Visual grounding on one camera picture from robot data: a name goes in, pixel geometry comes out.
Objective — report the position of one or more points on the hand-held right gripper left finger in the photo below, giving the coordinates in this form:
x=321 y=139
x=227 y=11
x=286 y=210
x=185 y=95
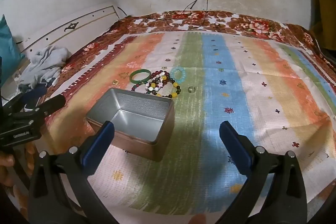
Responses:
x=99 y=142

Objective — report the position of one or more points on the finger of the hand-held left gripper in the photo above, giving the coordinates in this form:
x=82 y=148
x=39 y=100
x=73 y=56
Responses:
x=52 y=103

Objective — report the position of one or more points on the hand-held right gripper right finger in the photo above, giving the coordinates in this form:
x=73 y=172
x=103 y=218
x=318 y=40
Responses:
x=236 y=145

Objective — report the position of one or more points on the rectangular metal tin box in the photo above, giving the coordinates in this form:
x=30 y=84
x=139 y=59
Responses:
x=147 y=108

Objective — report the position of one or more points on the green jade bangle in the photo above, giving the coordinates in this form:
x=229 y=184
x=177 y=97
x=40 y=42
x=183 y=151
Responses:
x=134 y=80

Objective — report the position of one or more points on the person's left hand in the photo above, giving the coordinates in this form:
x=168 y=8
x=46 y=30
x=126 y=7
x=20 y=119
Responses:
x=5 y=169

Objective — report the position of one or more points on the dark blue cloth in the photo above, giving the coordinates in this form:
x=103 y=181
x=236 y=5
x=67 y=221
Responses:
x=34 y=94

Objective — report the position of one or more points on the grey crumpled cloth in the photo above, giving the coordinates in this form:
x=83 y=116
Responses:
x=47 y=61

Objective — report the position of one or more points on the teal pillow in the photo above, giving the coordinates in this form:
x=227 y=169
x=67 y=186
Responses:
x=9 y=50

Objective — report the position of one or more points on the clear glass bead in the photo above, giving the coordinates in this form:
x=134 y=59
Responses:
x=192 y=89

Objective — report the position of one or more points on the striped colourful cloth mat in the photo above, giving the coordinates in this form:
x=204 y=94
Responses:
x=223 y=69

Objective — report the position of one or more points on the white headboard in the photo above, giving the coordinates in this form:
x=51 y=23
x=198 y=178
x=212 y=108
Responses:
x=78 y=29

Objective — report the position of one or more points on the brown floral blanket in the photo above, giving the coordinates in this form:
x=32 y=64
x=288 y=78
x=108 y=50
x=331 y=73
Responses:
x=183 y=16

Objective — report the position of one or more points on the yellow hanging cloth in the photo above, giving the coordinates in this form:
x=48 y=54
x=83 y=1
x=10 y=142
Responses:
x=324 y=8

